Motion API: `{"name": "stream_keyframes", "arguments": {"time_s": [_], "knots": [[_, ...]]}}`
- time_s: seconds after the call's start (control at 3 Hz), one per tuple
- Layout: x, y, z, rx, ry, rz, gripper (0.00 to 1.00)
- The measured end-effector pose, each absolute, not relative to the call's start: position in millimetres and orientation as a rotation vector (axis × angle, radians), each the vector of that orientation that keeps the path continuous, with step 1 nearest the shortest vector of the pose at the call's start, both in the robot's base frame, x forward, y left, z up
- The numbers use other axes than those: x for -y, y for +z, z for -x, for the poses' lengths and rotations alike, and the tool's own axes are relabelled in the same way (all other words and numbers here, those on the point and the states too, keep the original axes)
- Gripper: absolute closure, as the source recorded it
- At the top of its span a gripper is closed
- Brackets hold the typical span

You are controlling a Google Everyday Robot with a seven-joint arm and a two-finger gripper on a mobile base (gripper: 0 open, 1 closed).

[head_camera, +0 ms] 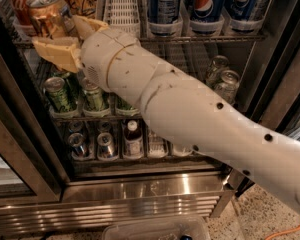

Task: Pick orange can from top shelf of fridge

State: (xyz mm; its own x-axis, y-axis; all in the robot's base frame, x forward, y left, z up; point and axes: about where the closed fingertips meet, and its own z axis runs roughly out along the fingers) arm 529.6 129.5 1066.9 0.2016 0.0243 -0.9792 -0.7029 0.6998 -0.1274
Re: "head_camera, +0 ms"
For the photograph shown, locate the silver blue can front left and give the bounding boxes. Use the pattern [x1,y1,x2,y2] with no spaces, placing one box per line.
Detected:
[68,133,88,158]

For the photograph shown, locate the blue Pepsi can right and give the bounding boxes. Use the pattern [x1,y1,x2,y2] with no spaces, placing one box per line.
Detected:
[225,0,270,34]

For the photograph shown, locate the white empty can tray top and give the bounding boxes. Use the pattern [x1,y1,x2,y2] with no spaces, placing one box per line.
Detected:
[103,0,140,38]

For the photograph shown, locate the green can back left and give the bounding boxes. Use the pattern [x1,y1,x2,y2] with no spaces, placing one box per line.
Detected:
[52,70,80,100]

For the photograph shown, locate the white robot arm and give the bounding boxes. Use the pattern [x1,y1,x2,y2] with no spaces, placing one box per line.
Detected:
[32,16,300,214]

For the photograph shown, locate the silver blue can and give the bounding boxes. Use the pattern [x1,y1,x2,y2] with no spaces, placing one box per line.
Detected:
[68,121,85,134]
[97,132,117,161]
[97,121,112,133]
[68,133,88,158]

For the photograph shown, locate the clear water bottle left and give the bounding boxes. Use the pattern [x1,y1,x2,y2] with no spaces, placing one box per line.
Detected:
[172,145,192,157]

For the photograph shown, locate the blue Pepsi can middle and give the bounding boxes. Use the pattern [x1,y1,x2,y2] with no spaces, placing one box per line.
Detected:
[190,0,225,34]

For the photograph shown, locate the stainless steel fridge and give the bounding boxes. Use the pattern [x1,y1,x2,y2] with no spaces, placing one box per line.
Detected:
[0,0,300,237]

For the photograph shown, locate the green can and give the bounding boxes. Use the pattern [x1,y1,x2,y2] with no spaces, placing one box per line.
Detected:
[44,77,76,113]
[52,70,80,100]
[116,96,135,111]
[81,78,109,112]

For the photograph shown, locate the dark juice bottle white cap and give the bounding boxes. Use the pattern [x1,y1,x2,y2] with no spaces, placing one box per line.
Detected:
[124,120,144,159]

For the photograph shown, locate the silver blue can back left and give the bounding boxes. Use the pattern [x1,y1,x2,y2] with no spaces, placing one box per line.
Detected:
[68,121,85,134]

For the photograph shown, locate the silver can front right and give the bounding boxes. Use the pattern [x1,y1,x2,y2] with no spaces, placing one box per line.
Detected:
[214,70,240,105]

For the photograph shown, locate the blue Pepsi can left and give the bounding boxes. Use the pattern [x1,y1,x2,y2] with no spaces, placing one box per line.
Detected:
[147,0,180,36]

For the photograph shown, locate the orange extension cable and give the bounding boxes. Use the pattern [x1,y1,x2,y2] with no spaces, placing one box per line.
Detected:
[263,215,300,240]

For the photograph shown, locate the orange soda can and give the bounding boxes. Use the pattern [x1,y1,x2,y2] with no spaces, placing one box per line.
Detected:
[26,0,78,39]

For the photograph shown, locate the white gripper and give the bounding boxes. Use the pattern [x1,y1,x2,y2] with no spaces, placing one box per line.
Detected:
[32,15,140,92]

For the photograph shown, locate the blue pepsi can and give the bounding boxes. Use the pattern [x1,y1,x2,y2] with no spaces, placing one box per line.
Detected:
[147,0,180,36]
[190,0,225,34]
[225,0,270,34]

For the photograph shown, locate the green can front left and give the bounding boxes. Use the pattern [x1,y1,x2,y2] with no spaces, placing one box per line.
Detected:
[44,77,76,113]

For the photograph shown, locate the silver can back right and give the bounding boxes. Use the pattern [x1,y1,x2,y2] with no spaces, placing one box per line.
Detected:
[205,55,229,88]

